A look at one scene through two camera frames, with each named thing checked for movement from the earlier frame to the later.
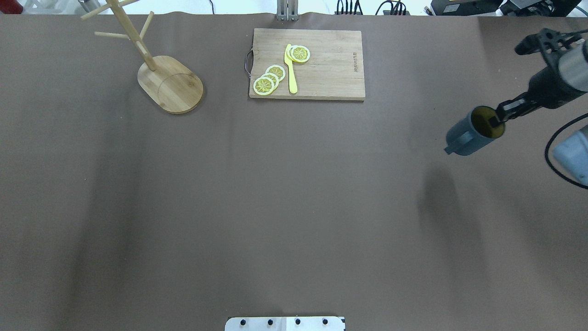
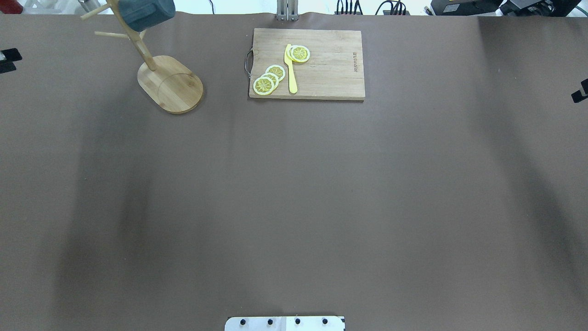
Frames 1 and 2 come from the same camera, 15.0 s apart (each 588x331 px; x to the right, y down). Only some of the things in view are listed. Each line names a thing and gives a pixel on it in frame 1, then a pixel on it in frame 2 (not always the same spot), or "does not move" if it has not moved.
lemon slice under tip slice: [289, 54] does not move
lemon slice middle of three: [273, 77] does not move
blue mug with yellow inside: [473, 133] to [139, 14]
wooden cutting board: [334, 70] does not move
